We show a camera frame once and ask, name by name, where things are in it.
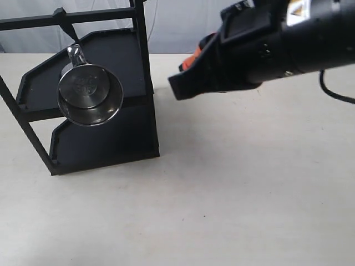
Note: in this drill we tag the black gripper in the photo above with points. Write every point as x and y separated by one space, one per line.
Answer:
248 49

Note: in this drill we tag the white backdrop curtain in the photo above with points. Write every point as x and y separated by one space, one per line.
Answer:
171 26

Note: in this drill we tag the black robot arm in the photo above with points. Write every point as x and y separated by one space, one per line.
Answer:
320 35

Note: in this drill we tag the black two-tier rack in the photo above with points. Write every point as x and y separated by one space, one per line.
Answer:
115 39

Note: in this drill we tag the stainless steel mug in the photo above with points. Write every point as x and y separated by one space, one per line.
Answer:
88 94

